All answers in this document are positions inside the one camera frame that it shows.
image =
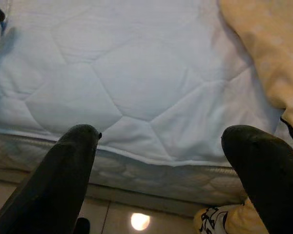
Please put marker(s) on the grey quilted mattress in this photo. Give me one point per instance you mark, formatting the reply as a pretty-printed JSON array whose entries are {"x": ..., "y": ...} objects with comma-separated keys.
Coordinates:
[{"x": 149, "y": 175}]

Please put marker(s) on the white quilted mattress pad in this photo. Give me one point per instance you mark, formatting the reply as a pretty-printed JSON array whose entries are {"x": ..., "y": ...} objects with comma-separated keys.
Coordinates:
[{"x": 136, "y": 73}]

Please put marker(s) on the yellow cartoon print blanket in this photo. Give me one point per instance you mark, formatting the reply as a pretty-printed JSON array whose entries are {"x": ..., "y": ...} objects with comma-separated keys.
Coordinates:
[{"x": 271, "y": 48}]

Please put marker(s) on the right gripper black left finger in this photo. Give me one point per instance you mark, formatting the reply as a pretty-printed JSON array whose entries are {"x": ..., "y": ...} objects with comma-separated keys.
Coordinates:
[{"x": 51, "y": 190}]

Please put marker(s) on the black robot foot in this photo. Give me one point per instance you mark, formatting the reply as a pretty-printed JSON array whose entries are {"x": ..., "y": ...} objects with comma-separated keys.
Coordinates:
[{"x": 83, "y": 226}]

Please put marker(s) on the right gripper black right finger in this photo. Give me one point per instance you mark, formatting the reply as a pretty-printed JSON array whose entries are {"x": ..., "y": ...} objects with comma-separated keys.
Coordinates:
[{"x": 271, "y": 190}]

